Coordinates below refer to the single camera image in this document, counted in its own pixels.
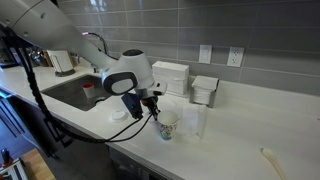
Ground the white plastic cup lid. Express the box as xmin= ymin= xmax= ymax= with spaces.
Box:
xmin=110 ymin=109 xmax=130 ymax=123

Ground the clear acrylic holder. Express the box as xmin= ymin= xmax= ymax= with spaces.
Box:
xmin=180 ymin=103 xmax=209 ymax=140

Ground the white metal frame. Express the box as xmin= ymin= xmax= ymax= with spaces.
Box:
xmin=0 ymin=159 xmax=29 ymax=180

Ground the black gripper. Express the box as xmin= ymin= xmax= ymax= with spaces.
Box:
xmin=140 ymin=94 xmax=162 ymax=122

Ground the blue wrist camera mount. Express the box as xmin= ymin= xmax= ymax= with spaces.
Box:
xmin=120 ymin=92 xmax=144 ymax=120

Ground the black red bottle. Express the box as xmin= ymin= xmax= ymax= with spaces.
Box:
xmin=0 ymin=148 xmax=14 ymax=168

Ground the white power outlet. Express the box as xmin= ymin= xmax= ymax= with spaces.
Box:
xmin=226 ymin=46 xmax=245 ymax=68

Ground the stainless dishwasher front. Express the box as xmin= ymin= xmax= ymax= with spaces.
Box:
xmin=108 ymin=146 xmax=174 ymax=180

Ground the patterned paper cup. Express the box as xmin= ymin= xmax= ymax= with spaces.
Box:
xmin=155 ymin=109 xmax=180 ymax=141

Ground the black paper towel holder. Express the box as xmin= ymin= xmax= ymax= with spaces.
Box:
xmin=53 ymin=54 xmax=76 ymax=78

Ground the small chrome tap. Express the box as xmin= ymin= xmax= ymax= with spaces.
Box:
xmin=90 ymin=63 xmax=101 ymax=74

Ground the dark cabinet front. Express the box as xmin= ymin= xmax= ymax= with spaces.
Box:
xmin=0 ymin=88 xmax=113 ymax=180

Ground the white cup red inside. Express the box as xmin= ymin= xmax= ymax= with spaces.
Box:
xmin=82 ymin=82 xmax=96 ymax=99

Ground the white paper towel roll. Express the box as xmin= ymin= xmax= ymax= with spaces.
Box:
xmin=46 ymin=49 xmax=76 ymax=76

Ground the stainless steel sink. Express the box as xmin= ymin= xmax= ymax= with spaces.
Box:
xmin=41 ymin=73 xmax=114 ymax=113

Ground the tall chrome gooseneck faucet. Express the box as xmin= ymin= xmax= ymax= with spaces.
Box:
xmin=82 ymin=31 xmax=109 ymax=56

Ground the cream plastic spoon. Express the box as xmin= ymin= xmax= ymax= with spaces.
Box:
xmin=260 ymin=147 xmax=289 ymax=180

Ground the white light switch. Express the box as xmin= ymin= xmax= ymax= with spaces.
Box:
xmin=198 ymin=44 xmax=213 ymax=65

